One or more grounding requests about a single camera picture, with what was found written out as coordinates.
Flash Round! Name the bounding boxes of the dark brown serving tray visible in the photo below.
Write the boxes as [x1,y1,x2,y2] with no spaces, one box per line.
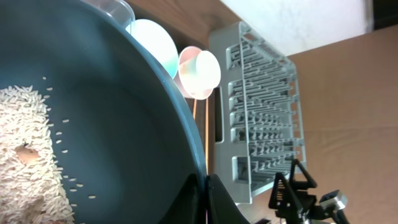
[185,90,216,174]

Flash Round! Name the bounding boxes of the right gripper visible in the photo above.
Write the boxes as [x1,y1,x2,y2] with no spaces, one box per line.
[268,158,333,224]

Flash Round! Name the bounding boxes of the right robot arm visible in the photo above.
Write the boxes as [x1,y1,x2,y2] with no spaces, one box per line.
[269,159,349,224]

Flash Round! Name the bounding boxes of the wooden chopstick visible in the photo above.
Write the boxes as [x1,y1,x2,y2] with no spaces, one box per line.
[205,99,209,174]
[192,99,197,119]

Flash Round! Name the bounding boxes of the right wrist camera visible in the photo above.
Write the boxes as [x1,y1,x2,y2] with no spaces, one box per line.
[319,190,348,212]

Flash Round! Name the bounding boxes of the light blue bowl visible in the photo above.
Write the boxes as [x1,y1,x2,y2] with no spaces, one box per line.
[125,19,178,78]

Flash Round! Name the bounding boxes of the white rice leftovers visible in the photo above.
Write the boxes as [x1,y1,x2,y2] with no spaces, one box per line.
[1,85,78,223]

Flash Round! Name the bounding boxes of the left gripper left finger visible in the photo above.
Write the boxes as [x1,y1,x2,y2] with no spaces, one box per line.
[159,174,206,224]

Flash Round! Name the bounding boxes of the dark blue plate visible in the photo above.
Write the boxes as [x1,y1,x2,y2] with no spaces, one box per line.
[1,1,206,223]

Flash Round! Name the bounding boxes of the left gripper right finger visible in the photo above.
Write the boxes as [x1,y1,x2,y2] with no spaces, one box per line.
[206,174,249,224]

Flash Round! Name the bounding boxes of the grey dishwasher rack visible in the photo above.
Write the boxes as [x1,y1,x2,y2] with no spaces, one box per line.
[209,22,307,204]

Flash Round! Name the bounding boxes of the clear plastic waste bin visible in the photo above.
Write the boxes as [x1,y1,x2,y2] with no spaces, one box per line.
[83,0,136,28]

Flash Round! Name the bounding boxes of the cream white cup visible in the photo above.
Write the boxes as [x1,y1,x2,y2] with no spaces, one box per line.
[178,46,221,100]

